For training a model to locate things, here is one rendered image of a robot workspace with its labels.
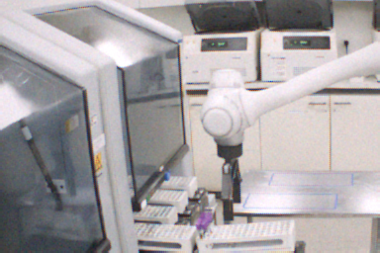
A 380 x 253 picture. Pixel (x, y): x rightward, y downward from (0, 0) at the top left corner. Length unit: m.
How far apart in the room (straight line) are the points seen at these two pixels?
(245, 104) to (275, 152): 2.65
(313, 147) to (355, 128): 0.35
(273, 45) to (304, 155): 0.82
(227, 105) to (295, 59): 2.53
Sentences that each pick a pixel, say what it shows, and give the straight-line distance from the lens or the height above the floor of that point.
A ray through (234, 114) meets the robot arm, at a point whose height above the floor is 1.30.
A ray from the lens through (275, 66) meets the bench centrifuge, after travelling 3.85.
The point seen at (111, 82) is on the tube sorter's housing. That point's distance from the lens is 1.50.
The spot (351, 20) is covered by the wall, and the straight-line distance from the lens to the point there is 4.42.
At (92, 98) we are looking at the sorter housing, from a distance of 1.38.
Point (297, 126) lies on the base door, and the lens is 3.91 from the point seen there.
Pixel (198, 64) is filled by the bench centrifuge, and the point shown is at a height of 1.05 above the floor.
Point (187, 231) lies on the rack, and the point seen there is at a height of 0.86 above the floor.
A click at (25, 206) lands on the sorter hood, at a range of 1.06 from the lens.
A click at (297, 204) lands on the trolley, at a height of 0.82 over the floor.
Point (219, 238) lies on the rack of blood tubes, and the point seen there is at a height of 0.87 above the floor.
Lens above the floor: 1.61
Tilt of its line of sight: 16 degrees down
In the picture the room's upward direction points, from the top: 3 degrees counter-clockwise
